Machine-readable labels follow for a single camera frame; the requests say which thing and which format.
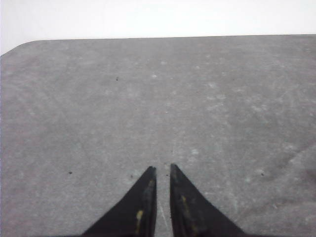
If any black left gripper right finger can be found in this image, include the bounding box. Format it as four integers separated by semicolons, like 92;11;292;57
170;163;246;237

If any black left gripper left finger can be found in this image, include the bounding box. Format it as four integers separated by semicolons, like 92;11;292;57
82;166;157;237

